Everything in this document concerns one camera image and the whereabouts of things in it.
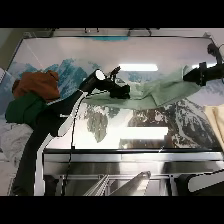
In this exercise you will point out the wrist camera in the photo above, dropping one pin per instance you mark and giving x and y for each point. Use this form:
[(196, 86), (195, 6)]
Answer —
[(115, 71), (213, 50)]

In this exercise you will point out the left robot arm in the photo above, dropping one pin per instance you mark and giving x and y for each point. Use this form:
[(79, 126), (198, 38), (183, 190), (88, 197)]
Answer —
[(29, 160)]

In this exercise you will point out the orange-brown garment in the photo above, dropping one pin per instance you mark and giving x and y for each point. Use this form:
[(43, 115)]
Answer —
[(36, 85)]

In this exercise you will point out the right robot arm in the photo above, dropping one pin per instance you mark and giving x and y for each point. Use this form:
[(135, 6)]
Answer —
[(216, 72)]

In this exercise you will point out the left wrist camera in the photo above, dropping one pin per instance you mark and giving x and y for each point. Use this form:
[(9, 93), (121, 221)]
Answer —
[(115, 71)]

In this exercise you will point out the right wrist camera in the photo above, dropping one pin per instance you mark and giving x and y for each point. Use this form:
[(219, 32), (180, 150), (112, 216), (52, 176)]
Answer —
[(213, 50)]

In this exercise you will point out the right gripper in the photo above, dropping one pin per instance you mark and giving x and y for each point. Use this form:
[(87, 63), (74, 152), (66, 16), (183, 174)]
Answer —
[(194, 75)]

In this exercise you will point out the dark green garment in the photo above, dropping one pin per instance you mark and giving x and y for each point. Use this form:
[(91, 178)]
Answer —
[(24, 110)]

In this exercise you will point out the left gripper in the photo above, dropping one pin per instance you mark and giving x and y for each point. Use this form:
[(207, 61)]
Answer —
[(120, 92)]

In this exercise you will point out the pale green shirt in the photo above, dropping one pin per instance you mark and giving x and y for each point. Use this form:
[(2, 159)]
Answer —
[(160, 92)]

